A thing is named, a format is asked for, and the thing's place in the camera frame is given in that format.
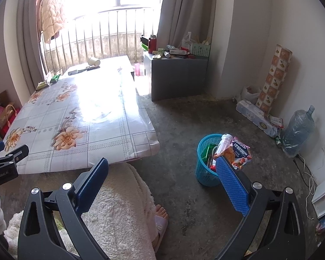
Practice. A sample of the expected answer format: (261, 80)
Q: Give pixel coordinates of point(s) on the beige quilted jacket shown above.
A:
(51, 13)

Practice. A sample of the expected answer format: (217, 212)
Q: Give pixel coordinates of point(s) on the red white flat box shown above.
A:
(176, 51)

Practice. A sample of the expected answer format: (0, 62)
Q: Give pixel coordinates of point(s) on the green glass bottle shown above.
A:
(279, 141)

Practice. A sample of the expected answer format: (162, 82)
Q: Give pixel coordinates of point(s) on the metal window railing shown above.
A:
(119, 9)

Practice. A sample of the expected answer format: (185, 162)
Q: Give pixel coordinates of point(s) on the patterned roll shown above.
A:
(273, 78)

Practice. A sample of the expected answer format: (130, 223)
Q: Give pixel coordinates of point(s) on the pink cup on floor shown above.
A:
(137, 70)

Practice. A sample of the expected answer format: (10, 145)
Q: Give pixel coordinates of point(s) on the grey curtain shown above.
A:
(29, 32)
(184, 10)

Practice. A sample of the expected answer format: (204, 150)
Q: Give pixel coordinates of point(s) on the purple snack bag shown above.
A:
(239, 151)

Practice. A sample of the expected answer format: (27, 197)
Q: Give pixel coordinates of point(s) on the paper cup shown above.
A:
(93, 61)

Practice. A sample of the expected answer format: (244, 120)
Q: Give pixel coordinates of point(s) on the white plastic bag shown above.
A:
(187, 42)
(250, 94)

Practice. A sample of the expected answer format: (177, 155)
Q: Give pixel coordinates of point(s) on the cardboard box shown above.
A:
(0, 97)

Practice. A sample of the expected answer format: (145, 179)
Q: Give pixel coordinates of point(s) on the colourful flat packet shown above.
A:
(276, 121)

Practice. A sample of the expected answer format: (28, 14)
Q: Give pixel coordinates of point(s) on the green plastic basket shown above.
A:
(200, 50)

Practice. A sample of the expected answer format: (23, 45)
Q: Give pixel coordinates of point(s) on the blue mesh wastebasket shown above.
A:
(205, 173)

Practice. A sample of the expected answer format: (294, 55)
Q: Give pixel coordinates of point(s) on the white tube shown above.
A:
(167, 55)

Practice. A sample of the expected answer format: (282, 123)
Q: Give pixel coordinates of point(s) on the pink slipper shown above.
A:
(159, 230)

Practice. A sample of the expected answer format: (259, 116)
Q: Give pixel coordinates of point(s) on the toilet paper pack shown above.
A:
(254, 116)

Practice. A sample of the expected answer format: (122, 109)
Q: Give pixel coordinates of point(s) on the floral tablecloth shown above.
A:
(70, 108)

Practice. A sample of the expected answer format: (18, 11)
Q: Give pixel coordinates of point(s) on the grey cabinet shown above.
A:
(178, 78)

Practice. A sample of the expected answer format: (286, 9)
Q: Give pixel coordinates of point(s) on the green snack packet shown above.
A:
(54, 78)
(42, 86)

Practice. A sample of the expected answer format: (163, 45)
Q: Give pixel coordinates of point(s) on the black green box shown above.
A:
(144, 43)

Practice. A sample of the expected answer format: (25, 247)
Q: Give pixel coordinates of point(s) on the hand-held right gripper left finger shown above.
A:
(93, 187)

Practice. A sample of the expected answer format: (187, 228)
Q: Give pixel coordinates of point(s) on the person's foot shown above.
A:
(160, 211)

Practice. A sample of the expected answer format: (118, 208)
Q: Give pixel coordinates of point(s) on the large clear water jug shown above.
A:
(298, 132)

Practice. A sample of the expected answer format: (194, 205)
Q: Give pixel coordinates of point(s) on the dark flat tool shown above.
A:
(84, 70)

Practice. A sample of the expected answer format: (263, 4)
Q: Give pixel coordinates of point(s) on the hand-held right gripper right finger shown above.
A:
(233, 187)

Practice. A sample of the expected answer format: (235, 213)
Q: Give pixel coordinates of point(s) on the red thermos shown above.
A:
(152, 44)

